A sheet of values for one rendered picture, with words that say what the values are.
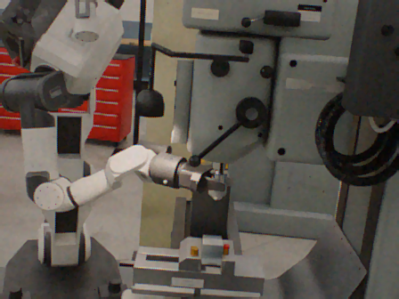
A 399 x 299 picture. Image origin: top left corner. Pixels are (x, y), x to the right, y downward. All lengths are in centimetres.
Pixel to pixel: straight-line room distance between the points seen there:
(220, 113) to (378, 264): 52
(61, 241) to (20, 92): 81
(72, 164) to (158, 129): 126
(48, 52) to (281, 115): 68
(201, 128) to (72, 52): 48
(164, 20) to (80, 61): 155
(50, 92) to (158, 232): 200
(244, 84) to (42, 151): 59
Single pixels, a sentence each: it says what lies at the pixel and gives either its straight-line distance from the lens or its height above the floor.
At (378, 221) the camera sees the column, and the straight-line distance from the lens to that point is 133.
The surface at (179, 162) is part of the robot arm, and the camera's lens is 140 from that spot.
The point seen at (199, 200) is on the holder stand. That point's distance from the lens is 172.
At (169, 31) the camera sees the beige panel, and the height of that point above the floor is 151.
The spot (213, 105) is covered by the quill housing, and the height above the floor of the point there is 146.
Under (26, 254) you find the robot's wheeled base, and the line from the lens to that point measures 246.
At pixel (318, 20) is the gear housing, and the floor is 167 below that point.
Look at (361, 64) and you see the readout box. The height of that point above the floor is 161.
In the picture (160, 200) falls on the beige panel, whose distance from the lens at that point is 326.
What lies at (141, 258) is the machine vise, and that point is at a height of 101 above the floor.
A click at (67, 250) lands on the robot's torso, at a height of 71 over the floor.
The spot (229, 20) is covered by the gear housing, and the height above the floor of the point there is 166.
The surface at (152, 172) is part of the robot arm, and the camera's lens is 141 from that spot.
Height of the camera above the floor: 169
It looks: 15 degrees down
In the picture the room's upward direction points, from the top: 5 degrees clockwise
